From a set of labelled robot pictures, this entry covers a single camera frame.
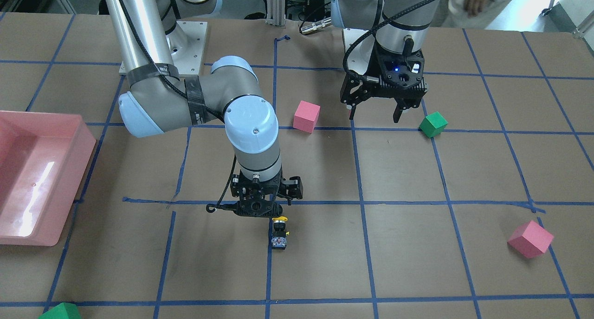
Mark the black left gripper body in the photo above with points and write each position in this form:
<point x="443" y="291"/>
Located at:
<point x="354" y="89"/>

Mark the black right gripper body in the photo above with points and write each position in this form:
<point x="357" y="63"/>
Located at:
<point x="294" y="187"/>

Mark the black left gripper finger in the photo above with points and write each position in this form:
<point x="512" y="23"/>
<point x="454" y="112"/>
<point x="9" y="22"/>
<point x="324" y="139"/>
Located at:
<point x="352" y="108"/>
<point x="399" y="109"/>

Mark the yellow push button switch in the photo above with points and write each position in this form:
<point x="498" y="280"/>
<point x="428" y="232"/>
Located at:
<point x="279" y="235"/>

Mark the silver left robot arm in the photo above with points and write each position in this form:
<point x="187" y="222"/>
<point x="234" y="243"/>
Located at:
<point x="398" y="26"/>

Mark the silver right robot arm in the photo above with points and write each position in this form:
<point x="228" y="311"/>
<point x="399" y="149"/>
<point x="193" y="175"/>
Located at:
<point x="163" y="97"/>

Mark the green foam cube near left arm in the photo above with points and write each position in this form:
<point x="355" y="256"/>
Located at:
<point x="433" y="124"/>

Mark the pink foam cube centre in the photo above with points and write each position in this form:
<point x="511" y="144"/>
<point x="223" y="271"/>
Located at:
<point x="306" y="116"/>

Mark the pink foam cube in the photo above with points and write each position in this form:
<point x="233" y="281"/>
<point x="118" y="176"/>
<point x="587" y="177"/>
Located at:
<point x="306" y="116"/>
<point x="531" y="240"/>

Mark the pink plastic bin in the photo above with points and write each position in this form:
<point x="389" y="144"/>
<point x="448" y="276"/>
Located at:
<point x="43" y="158"/>

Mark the green foam cube near bin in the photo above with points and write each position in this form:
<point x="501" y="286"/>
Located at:
<point x="63" y="310"/>

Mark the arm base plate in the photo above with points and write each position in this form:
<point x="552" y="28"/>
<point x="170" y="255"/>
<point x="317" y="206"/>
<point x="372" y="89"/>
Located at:
<point x="186" y="43"/>
<point x="359" y="58"/>

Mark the aluminium frame post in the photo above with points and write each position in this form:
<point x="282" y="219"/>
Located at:
<point x="276" y="12"/>

